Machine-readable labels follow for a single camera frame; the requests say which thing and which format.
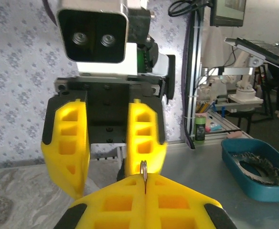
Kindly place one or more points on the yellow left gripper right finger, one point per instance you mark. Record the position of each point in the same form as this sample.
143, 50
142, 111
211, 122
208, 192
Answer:
175, 207

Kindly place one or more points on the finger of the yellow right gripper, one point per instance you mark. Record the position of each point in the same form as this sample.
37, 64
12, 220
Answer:
153, 157
58, 162

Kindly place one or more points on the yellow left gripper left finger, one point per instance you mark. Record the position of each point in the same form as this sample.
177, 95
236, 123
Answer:
115, 207

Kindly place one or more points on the metal keyring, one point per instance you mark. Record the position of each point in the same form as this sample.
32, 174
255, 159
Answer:
144, 177

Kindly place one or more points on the green bottle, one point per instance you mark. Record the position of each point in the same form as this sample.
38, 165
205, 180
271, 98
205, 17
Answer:
200, 131

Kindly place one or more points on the pink and blue box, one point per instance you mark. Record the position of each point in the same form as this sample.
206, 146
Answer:
213, 125

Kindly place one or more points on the bundle of pencils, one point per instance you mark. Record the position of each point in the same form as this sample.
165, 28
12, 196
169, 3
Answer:
205, 107

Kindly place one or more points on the pink eraser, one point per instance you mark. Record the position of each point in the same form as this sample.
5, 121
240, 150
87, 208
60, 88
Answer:
234, 135

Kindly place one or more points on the blue plastic tray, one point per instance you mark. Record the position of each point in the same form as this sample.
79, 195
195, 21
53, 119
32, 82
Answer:
237, 148

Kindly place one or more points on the metal toothed saw blade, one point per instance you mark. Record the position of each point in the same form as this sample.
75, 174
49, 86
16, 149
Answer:
263, 167

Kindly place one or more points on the black stool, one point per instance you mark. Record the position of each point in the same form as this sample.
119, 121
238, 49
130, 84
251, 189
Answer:
249, 117

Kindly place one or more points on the black keyboard on tray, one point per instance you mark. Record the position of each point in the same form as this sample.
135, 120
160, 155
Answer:
259, 48

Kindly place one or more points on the black computer monitor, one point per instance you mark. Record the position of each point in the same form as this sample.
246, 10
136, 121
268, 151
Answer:
228, 12

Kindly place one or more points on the aluminium frame post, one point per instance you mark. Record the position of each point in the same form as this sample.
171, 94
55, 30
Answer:
195, 71

